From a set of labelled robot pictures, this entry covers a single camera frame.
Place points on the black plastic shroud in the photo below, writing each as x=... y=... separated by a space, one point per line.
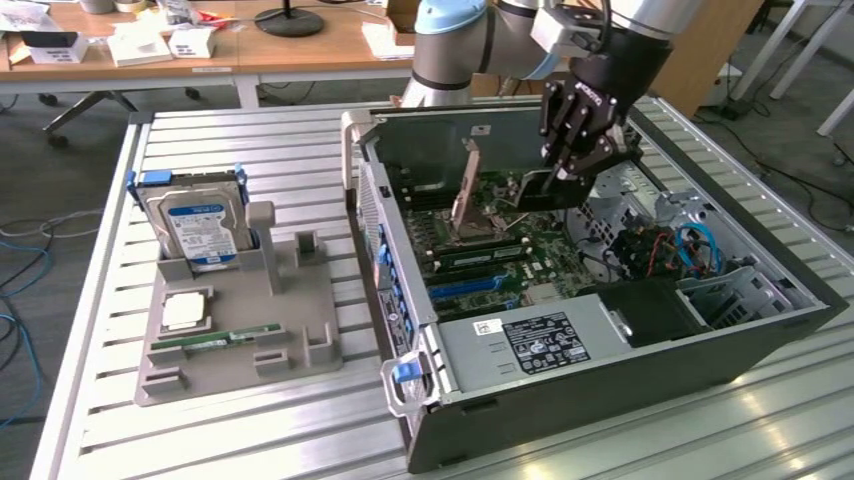
x=655 y=310

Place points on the white switch box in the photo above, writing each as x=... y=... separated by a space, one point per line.
x=729 y=72

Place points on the CPU socket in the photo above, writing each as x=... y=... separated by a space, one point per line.
x=490 y=231

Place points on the blue expansion slot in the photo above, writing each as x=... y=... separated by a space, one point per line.
x=461 y=287

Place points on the silver CPU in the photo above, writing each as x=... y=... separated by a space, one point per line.
x=185 y=312

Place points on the black open PC case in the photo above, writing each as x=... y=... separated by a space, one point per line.
x=601 y=400

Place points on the blue plastic case latch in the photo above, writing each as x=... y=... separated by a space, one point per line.
x=404 y=374

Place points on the white open box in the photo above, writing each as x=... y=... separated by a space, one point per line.
x=141 y=52

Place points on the green motherboard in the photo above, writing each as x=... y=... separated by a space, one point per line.
x=554 y=270

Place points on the silver metal disk bay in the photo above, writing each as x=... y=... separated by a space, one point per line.
x=735 y=300
x=601 y=225

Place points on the grey power supply unit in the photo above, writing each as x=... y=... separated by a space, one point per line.
x=481 y=360

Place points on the white metal desk leg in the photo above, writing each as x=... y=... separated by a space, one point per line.
x=811 y=50
x=769 y=50
x=835 y=115

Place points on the hard disk in blue caddy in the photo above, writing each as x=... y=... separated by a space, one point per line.
x=197 y=235

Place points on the wooden desk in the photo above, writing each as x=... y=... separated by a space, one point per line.
x=94 y=70

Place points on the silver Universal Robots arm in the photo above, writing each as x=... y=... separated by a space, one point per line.
x=454 y=50

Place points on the white box black lid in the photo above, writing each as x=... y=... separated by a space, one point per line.
x=57 y=52

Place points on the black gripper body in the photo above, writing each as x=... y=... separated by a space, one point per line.
x=621 y=70

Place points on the crumpled plastic bag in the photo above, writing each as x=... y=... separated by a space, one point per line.
x=23 y=17

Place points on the green RAM stick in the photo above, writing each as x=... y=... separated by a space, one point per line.
x=214 y=340

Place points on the grey plastic parts rack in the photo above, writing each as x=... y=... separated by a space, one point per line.
x=241 y=305

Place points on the small white printed box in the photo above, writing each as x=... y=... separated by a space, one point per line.
x=190 y=47

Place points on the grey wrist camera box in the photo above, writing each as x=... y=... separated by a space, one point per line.
x=561 y=27

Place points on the brown cardboard box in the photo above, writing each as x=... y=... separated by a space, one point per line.
x=401 y=15

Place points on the black power strip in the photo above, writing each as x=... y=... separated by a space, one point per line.
x=731 y=111

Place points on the black round lamp base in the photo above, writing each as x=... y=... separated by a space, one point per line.
x=290 y=25

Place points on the grey cylindrical cup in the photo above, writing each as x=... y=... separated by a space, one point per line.
x=97 y=6

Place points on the wooden cabinet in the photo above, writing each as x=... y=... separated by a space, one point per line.
x=708 y=75

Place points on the black graphics card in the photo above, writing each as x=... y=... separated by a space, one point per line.
x=554 y=195

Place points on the white booklet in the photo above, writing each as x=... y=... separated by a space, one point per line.
x=384 y=42

